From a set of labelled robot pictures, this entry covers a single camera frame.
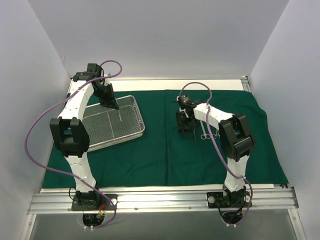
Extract green surgical cloth kit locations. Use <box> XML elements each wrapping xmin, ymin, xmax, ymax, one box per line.
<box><xmin>41</xmin><ymin>89</ymin><xmax>290</xmax><ymax>190</ymax></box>

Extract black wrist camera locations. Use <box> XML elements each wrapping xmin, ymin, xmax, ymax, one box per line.
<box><xmin>176</xmin><ymin>94</ymin><xmax>193</xmax><ymax>109</ymax></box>
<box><xmin>86</xmin><ymin>63</ymin><xmax>103</xmax><ymax>77</ymax></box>

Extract steel surgical scissors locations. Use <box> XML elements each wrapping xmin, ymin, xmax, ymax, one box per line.
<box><xmin>200</xmin><ymin>121</ymin><xmax>211</xmax><ymax>140</ymax></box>

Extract steel forceps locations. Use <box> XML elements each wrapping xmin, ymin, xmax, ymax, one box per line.
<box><xmin>212</xmin><ymin>128</ymin><xmax>220</xmax><ymax>139</ymax></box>

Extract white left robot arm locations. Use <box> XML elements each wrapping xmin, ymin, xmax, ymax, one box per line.
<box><xmin>49</xmin><ymin>70</ymin><xmax>120</xmax><ymax>210</ymax></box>

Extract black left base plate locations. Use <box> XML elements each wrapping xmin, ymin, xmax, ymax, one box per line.
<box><xmin>71</xmin><ymin>192</ymin><xmax>118</xmax><ymax>212</ymax></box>

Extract back aluminium frame rail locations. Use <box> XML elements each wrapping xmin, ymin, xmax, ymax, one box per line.
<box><xmin>110</xmin><ymin>76</ymin><xmax>249</xmax><ymax>81</ymax></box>

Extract front aluminium frame rail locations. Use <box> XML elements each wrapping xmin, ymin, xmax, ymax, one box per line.
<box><xmin>27</xmin><ymin>185</ymin><xmax>299</xmax><ymax>215</ymax></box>

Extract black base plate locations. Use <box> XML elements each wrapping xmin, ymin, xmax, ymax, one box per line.
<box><xmin>71</xmin><ymin>192</ymin><xmax>118</xmax><ymax>212</ymax></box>
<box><xmin>206</xmin><ymin>190</ymin><xmax>252</xmax><ymax>209</ymax></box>

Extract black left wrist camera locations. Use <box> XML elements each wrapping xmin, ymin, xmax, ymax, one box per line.
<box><xmin>86</xmin><ymin>63</ymin><xmax>103</xmax><ymax>77</ymax></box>

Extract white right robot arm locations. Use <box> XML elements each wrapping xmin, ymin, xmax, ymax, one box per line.
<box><xmin>177</xmin><ymin>95</ymin><xmax>256</xmax><ymax>207</ymax></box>

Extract steel tweezers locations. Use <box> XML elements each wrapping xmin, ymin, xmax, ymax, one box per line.
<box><xmin>192</xmin><ymin>127</ymin><xmax>197</xmax><ymax>140</ymax></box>

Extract silver wire mesh tray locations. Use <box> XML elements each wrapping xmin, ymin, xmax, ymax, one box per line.
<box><xmin>82</xmin><ymin>95</ymin><xmax>146</xmax><ymax>152</ymax></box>

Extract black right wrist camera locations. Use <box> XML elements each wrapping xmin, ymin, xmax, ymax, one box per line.
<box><xmin>176</xmin><ymin>94</ymin><xmax>193</xmax><ymax>109</ymax></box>

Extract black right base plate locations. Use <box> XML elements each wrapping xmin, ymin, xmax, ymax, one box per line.
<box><xmin>206</xmin><ymin>190</ymin><xmax>252</xmax><ymax>209</ymax></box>

